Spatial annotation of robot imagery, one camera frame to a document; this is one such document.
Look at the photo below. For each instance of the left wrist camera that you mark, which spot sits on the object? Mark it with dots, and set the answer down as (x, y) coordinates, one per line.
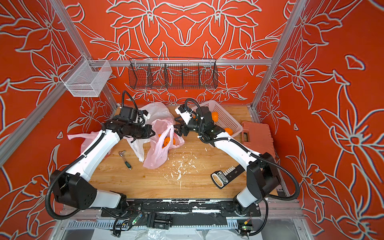
(133, 116)

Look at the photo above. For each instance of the orange mandarin right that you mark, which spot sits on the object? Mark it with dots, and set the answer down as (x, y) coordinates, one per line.
(228, 130)

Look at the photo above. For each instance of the orange mandarin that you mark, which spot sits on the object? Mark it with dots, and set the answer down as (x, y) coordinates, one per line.
(215, 116)
(228, 130)

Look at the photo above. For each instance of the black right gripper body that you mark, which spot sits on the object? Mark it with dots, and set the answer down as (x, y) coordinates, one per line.
(198, 125)

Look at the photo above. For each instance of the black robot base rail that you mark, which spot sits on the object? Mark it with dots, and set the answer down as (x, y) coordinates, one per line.
(200, 213)

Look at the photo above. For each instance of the pink plastic bag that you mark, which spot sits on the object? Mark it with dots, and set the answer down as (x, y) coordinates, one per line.
(157, 155)
(87, 139)

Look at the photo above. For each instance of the black handheld label tool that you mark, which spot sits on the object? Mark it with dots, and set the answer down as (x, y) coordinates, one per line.
(223, 178)

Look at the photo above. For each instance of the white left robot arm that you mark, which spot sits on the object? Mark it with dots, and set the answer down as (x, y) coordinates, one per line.
(70, 191)

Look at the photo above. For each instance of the orange mandarin back top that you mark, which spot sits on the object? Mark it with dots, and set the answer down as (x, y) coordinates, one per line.
(215, 116)

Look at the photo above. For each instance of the black wire wall basket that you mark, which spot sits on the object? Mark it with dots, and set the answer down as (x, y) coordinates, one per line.
(173, 74)

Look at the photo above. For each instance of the small green handled screwdriver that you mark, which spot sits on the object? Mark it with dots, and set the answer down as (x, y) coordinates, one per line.
(127, 164)

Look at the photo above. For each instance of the red plastic tool case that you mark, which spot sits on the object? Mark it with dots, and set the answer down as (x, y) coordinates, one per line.
(258, 137)

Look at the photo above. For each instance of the clear wire mesh basket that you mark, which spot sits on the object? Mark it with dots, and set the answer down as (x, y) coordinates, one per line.
(85, 80)

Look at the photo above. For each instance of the white plastic perforated basket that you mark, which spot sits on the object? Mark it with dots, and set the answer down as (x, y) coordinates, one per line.
(225, 119)

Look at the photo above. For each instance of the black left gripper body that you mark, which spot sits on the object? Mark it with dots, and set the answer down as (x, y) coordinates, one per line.
(139, 131)

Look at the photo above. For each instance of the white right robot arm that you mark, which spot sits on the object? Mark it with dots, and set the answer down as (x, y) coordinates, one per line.
(262, 170)

